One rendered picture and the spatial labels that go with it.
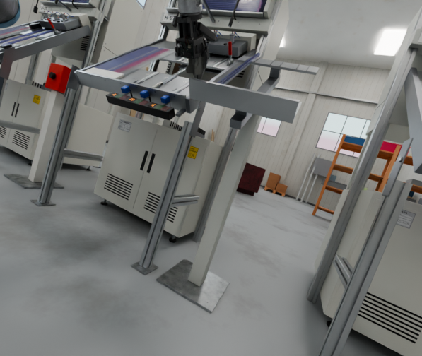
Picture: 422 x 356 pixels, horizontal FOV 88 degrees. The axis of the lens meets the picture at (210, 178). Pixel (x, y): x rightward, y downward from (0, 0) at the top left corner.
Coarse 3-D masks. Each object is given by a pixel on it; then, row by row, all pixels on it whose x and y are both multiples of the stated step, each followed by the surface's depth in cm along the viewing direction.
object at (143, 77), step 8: (136, 72) 110; (144, 72) 110; (152, 72) 109; (128, 80) 103; (136, 80) 103; (144, 80) 103; (152, 80) 102; (160, 80) 102; (176, 80) 101; (184, 80) 101; (160, 88) 95; (168, 88) 95; (176, 88) 93; (184, 88) 94
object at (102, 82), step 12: (84, 72) 106; (84, 84) 112; (96, 84) 107; (108, 84) 102; (120, 84) 98; (132, 84) 95; (132, 96) 101; (156, 96) 92; (180, 96) 85; (180, 108) 90
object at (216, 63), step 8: (168, 48) 139; (168, 56) 127; (216, 56) 124; (224, 56) 124; (184, 64) 128; (208, 64) 115; (216, 64) 114; (224, 64) 114; (208, 72) 120; (216, 72) 118
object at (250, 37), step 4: (220, 32) 130; (224, 32) 130; (228, 32) 129; (236, 32) 129; (240, 32) 128; (244, 32) 128; (216, 36) 130; (220, 36) 129; (224, 36) 128; (228, 36) 126; (236, 36) 124; (240, 36) 123; (244, 36) 122; (248, 36) 122; (252, 36) 122; (256, 36) 126; (244, 40) 124; (248, 40) 123; (252, 40) 124; (248, 44) 124; (252, 44) 126; (248, 48) 125; (252, 48) 127
